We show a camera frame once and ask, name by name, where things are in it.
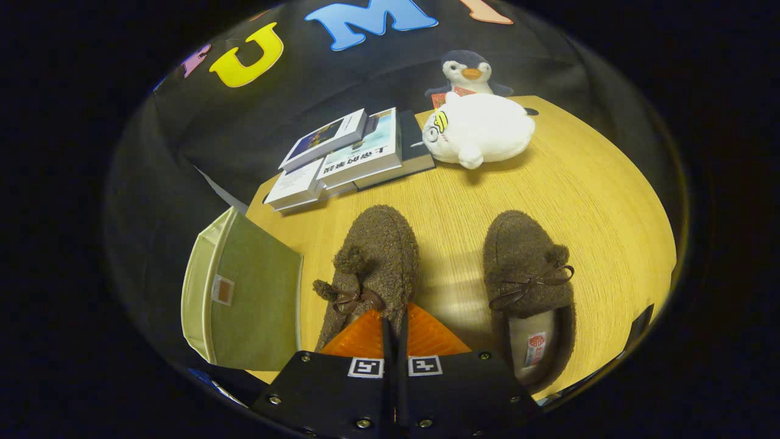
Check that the book with pale blue cover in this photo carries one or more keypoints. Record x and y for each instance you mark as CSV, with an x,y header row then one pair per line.
x,y
365,155

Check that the green fabric storage box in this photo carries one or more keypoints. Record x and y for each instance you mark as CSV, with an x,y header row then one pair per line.
x,y
256,305

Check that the penguin plush toy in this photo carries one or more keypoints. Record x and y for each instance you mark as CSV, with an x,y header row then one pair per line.
x,y
469,64

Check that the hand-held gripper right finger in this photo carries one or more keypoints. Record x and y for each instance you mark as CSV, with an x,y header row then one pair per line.
x,y
403,396

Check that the blue and white object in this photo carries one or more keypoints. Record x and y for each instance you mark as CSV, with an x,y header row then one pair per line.
x,y
204,378

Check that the black book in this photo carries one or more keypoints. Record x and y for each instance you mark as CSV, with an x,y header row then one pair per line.
x,y
417,152

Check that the white book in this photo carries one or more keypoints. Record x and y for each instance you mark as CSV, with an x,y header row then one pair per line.
x,y
295,183

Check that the brown fuzzy shoe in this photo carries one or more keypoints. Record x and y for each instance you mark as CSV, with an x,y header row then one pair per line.
x,y
384,256
524,256

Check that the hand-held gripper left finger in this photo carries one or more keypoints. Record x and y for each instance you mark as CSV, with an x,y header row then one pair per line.
x,y
387,396

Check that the white seal plush toy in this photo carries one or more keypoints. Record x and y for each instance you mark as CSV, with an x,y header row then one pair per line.
x,y
487,128

